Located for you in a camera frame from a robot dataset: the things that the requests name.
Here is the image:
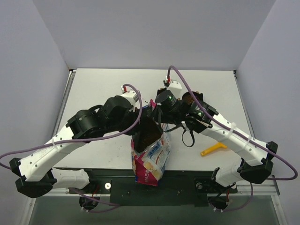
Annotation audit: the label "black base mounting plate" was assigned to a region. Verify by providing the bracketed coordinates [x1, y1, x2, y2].
[81, 169, 237, 207]

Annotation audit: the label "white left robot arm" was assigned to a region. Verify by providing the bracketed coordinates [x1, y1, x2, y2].
[9, 96, 153, 198]

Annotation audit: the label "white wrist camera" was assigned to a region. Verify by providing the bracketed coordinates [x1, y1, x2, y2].
[163, 76, 182, 98]
[121, 86, 141, 107]

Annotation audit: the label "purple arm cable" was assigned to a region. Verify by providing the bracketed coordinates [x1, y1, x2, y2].
[166, 65, 298, 213]
[0, 83, 143, 213]

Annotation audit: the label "black paw cat bowl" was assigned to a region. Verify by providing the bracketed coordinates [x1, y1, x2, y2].
[181, 92, 203, 106]

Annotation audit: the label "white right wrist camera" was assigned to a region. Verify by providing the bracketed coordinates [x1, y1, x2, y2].
[163, 76, 182, 98]

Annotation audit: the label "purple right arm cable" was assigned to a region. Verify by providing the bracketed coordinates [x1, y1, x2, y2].
[166, 65, 298, 213]

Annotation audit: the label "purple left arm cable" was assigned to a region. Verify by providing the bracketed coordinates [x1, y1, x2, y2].
[0, 83, 143, 213]

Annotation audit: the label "yellow plastic scoop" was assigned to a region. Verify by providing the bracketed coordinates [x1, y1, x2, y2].
[200, 142, 227, 157]

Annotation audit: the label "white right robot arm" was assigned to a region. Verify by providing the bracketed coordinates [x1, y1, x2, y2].
[154, 89, 278, 192]

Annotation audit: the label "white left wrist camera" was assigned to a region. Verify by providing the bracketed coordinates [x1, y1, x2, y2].
[121, 86, 141, 107]

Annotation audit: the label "pet food bag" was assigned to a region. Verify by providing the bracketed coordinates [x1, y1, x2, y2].
[131, 100, 171, 186]

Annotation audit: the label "black fish cat bowl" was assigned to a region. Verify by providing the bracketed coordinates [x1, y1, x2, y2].
[157, 87, 167, 96]

